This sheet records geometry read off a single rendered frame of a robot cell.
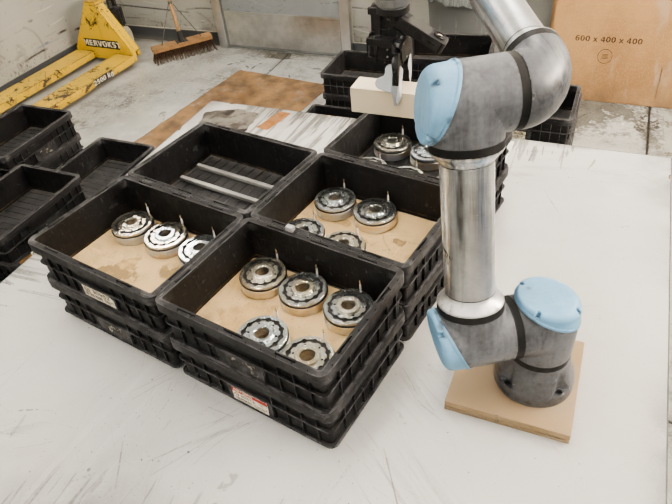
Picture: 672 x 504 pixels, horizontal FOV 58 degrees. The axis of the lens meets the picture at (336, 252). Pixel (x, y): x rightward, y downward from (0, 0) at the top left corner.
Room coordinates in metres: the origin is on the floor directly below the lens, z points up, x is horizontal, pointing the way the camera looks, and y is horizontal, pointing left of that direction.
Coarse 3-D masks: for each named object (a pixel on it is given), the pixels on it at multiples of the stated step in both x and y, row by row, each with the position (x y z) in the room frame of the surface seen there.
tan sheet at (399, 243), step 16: (336, 224) 1.16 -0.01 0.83; (352, 224) 1.15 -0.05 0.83; (400, 224) 1.13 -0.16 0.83; (416, 224) 1.12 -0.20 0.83; (432, 224) 1.12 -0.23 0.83; (368, 240) 1.08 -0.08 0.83; (384, 240) 1.08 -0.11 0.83; (400, 240) 1.07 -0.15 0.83; (416, 240) 1.07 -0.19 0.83; (384, 256) 1.02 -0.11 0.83; (400, 256) 1.02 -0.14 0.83
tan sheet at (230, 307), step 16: (288, 272) 1.00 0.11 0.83; (224, 288) 0.98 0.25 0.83; (240, 288) 0.97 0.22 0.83; (208, 304) 0.93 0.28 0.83; (224, 304) 0.93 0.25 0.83; (240, 304) 0.92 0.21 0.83; (256, 304) 0.91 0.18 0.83; (272, 304) 0.91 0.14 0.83; (224, 320) 0.88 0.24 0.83; (240, 320) 0.87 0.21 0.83; (288, 320) 0.86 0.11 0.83; (304, 320) 0.85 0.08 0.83; (320, 320) 0.85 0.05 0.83; (320, 336) 0.81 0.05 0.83; (336, 336) 0.80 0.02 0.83
